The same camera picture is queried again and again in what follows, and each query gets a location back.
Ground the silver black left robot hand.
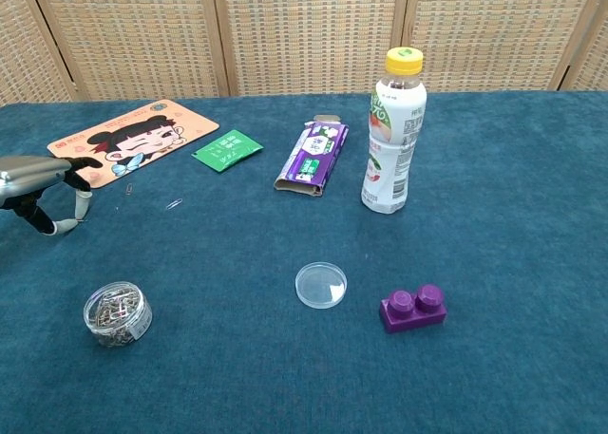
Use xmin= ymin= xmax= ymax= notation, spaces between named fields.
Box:
xmin=0 ymin=156 xmax=104 ymax=236

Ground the round container of paperclips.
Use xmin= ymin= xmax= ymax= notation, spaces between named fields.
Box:
xmin=83 ymin=280 xmax=154 ymax=349

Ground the purple two-stud toy brick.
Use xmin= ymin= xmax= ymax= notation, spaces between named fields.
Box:
xmin=378 ymin=283 xmax=448 ymax=335

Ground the woven bamboo screen panel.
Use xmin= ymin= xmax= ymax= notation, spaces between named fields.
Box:
xmin=560 ymin=0 xmax=608 ymax=92
xmin=0 ymin=0 xmax=80 ymax=107
xmin=28 ymin=0 xmax=238 ymax=102
xmin=211 ymin=0 xmax=412 ymax=98
xmin=403 ymin=0 xmax=602 ymax=93

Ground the orange cartoon girl mouse pad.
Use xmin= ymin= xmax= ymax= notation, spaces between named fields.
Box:
xmin=47 ymin=98 xmax=221 ymax=189

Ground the green sachet packet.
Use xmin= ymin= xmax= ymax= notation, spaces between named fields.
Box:
xmin=191 ymin=129 xmax=265 ymax=174

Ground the purple toothpaste box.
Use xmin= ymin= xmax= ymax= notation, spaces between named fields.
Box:
xmin=273 ymin=113 xmax=351 ymax=198

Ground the clear round plastic lid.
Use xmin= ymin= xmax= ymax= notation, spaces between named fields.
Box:
xmin=294 ymin=261 xmax=349 ymax=309

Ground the white bottle with yellow cap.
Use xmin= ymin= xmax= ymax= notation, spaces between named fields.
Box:
xmin=361 ymin=47 xmax=428 ymax=215

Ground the blue carpet tablecloth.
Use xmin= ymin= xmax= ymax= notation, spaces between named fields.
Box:
xmin=0 ymin=89 xmax=608 ymax=434

